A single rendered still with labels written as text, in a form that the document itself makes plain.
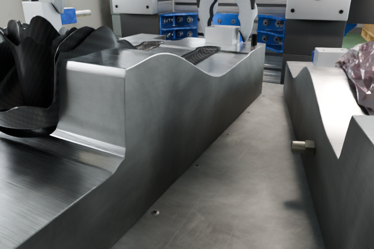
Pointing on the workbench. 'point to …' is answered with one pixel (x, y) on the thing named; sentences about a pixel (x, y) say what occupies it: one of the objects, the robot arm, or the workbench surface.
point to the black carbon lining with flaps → (52, 66)
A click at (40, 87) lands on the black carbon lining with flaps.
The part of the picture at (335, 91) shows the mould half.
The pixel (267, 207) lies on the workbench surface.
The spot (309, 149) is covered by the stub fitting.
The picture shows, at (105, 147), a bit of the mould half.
